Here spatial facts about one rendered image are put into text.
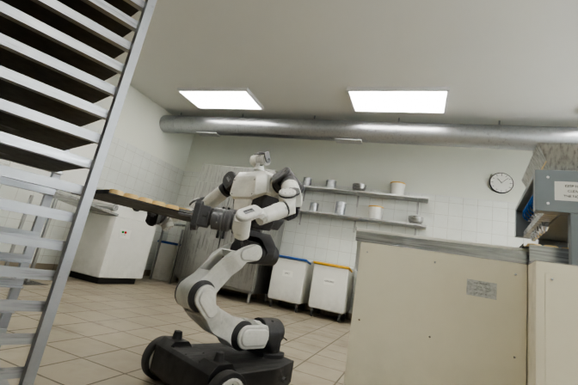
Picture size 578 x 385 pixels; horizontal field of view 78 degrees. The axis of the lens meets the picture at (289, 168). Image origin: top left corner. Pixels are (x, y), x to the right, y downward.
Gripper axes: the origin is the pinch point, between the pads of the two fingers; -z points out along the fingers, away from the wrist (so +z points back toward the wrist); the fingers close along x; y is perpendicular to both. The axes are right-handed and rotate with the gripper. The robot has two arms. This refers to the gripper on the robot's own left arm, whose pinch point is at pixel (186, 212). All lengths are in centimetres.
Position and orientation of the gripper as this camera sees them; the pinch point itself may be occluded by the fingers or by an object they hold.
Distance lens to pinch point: 150.8
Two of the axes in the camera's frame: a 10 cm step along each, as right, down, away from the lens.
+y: 0.6, -2.6, -9.7
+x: 1.8, -9.5, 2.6
